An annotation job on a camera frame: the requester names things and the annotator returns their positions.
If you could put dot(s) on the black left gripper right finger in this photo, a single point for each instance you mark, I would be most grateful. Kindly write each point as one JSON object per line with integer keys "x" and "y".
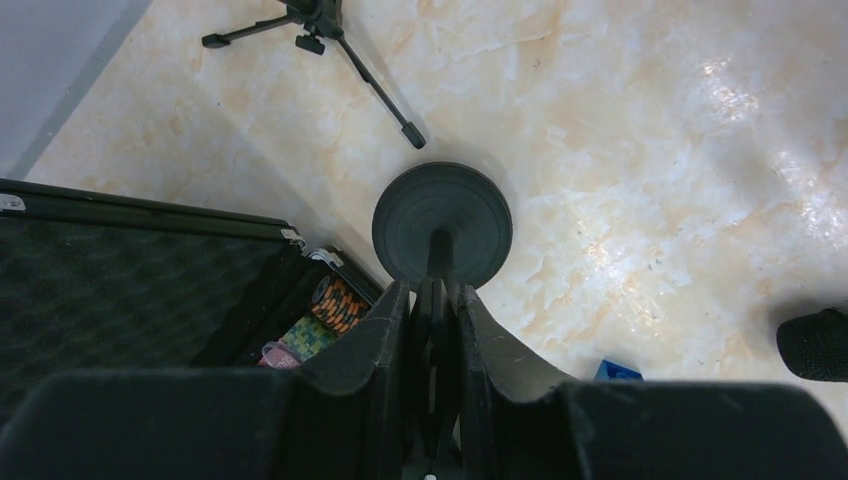
{"x": 523, "y": 418}

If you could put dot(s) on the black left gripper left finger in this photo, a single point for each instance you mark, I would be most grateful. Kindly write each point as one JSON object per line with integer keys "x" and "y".
{"x": 338, "y": 416}

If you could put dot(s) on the black orange-tipped microphone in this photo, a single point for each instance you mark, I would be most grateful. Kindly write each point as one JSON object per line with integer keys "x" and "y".
{"x": 814, "y": 347}

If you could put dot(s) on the blue toy block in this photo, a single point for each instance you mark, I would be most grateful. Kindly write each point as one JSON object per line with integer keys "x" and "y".
{"x": 608, "y": 370}

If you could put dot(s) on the black poker chip case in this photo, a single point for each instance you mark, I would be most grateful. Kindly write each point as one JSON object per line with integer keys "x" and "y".
{"x": 99, "y": 281}

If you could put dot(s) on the black round-base microphone stand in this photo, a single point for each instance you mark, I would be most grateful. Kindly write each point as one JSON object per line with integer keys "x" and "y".
{"x": 440, "y": 226}

